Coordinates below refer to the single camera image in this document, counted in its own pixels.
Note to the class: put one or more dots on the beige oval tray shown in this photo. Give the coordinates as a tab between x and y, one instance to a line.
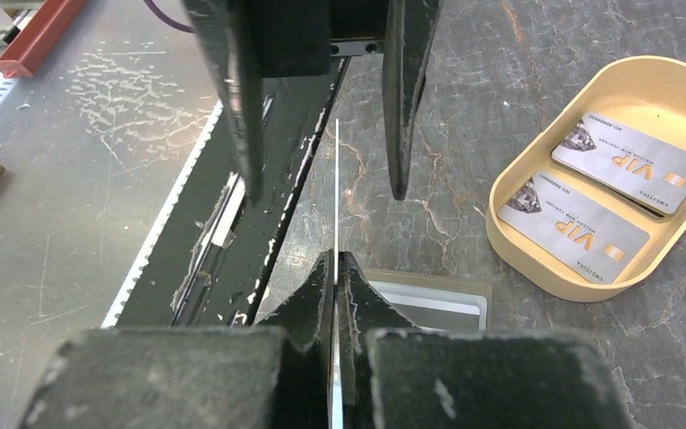
647	93

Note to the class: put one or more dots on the silver VIP credit card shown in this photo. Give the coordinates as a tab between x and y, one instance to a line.
585	236

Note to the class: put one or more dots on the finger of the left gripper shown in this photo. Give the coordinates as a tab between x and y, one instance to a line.
411	28
222	30

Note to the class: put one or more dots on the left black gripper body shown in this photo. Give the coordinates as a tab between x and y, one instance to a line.
296	38

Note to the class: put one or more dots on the red plastic bar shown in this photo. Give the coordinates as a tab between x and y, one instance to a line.
32	45

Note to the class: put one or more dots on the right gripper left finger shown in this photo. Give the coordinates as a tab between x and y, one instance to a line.
271	375

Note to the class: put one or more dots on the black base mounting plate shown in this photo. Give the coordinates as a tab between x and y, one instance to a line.
211	251

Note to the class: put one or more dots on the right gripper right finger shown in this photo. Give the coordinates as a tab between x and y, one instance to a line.
396	375

